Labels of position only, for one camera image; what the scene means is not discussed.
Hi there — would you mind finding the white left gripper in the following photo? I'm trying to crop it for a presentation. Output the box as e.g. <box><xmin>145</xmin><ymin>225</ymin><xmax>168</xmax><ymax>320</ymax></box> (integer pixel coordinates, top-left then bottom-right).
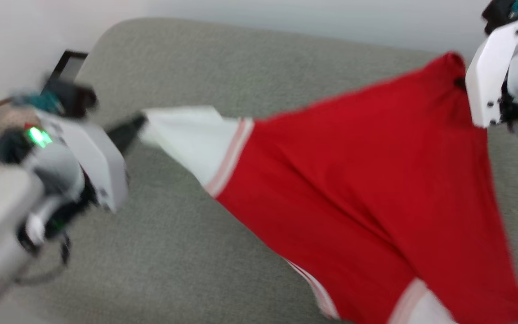
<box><xmin>38</xmin><ymin>112</ymin><xmax>148</xmax><ymax>213</ymax></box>

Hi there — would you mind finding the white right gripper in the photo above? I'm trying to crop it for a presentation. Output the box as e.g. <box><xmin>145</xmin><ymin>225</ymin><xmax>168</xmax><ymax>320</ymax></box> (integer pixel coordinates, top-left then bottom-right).
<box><xmin>454</xmin><ymin>13</ymin><xmax>518</xmax><ymax>129</ymax></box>

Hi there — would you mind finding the red white shirt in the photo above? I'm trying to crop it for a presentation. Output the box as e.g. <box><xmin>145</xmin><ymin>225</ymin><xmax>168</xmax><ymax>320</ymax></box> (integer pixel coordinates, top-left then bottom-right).
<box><xmin>140</xmin><ymin>52</ymin><xmax>518</xmax><ymax>324</ymax></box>

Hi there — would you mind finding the grey fabric sofa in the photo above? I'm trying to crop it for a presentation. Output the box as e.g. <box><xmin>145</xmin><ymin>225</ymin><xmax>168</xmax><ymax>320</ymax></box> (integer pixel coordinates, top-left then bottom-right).
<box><xmin>0</xmin><ymin>17</ymin><xmax>518</xmax><ymax>324</ymax></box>

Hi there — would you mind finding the black rectangular frame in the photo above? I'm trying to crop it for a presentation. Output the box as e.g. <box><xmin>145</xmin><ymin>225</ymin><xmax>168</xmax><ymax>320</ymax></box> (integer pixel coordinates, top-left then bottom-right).
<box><xmin>43</xmin><ymin>49</ymin><xmax>89</xmax><ymax>90</ymax></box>

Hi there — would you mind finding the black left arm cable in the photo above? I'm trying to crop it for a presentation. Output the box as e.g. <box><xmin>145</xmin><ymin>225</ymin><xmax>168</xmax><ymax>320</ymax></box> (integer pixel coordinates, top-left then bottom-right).
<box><xmin>15</xmin><ymin>232</ymin><xmax>71</xmax><ymax>286</ymax></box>

